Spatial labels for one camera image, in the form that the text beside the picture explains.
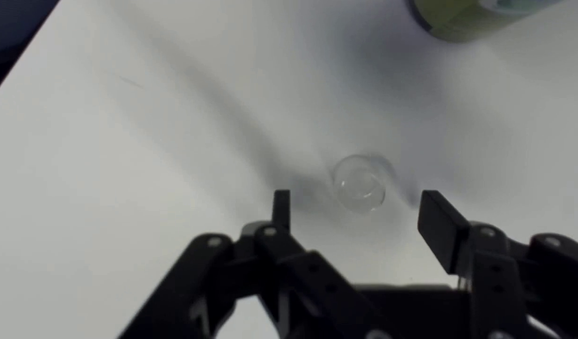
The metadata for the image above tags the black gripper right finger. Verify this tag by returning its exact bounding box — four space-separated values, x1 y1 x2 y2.
417 188 578 339

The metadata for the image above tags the olive green round container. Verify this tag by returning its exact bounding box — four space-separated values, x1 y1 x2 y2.
407 0 563 45

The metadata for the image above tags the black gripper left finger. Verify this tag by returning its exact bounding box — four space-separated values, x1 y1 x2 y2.
117 188 394 339

